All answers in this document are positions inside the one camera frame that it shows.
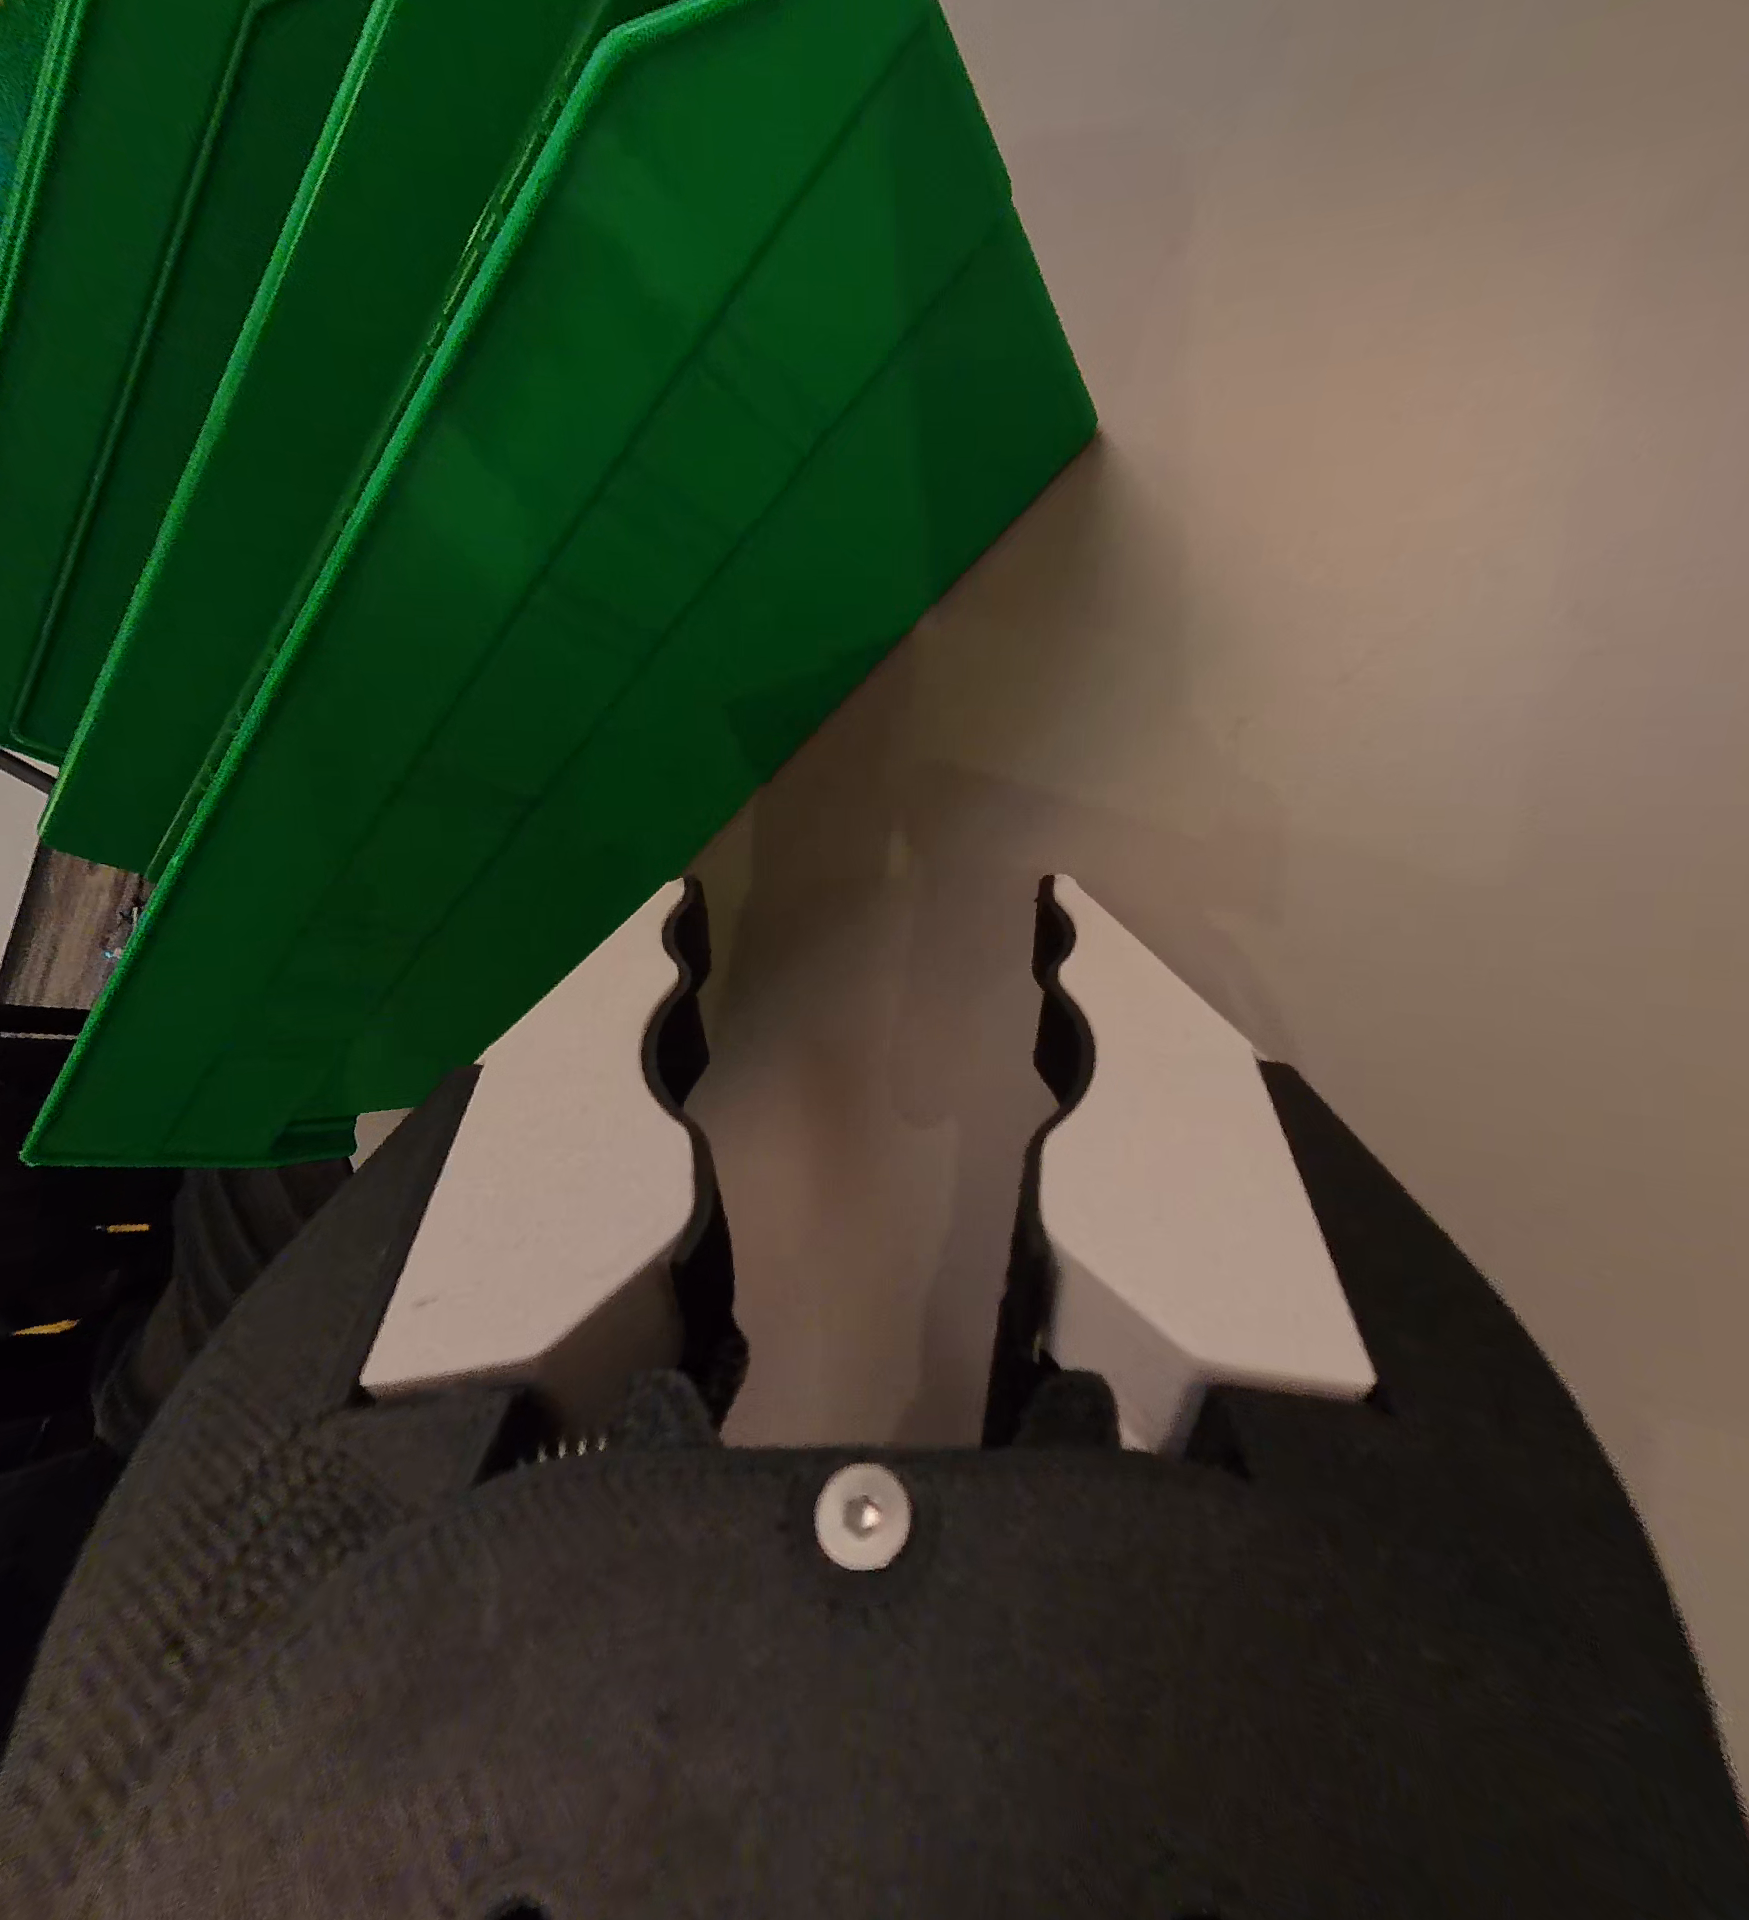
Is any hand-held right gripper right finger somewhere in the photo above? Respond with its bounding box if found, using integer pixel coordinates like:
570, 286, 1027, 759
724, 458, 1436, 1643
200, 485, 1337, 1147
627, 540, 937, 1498
1014, 870, 1380, 1456

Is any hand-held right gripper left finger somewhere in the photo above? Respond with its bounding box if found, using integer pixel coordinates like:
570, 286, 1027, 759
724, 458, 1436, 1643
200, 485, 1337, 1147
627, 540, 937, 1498
358, 876, 716, 1400

